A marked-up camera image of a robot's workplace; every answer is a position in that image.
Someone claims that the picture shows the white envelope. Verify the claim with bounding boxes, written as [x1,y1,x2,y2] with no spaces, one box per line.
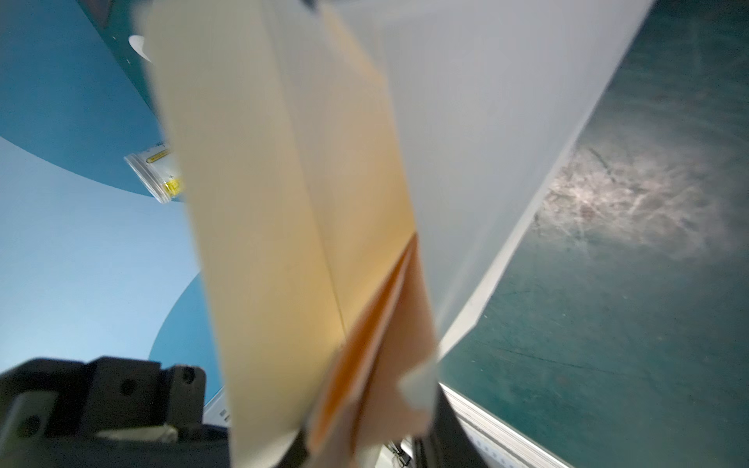
[317,1,651,354]

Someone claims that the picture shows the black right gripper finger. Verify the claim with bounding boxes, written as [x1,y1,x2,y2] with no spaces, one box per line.
[414,387,489,468]

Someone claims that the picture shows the cream envelope far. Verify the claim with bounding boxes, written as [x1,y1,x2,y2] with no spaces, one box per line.
[140,1,415,467]

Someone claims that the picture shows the pink lined letter paper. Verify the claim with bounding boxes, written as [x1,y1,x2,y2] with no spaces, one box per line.
[304,236,438,467]

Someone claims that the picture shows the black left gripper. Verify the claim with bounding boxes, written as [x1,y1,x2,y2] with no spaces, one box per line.
[1,357,230,467]

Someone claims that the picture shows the aluminium front rail platform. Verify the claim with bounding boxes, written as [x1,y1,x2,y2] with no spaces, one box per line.
[441,384,571,468]

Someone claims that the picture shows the green label plastic jar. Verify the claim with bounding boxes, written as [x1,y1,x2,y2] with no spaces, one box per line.
[125,142,183,204]

